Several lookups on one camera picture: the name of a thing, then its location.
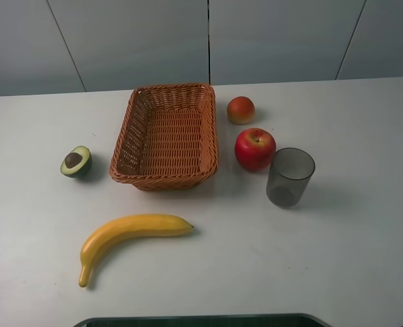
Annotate brown wicker basket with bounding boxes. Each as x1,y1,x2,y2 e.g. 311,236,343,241
109,83,219,191

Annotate yellow banana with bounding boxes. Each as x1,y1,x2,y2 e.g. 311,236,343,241
78,214,194,287

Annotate halved avocado with pit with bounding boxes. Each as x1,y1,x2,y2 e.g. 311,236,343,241
60,146,92,178

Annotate orange peach fruit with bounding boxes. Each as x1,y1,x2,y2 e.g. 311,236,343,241
226,96,255,125

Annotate grey translucent plastic cup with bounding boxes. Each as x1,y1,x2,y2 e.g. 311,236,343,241
266,147,316,208

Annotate red apple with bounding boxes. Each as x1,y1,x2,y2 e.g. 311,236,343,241
235,127,277,172

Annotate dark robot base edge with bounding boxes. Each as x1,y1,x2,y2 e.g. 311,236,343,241
76,313,329,327

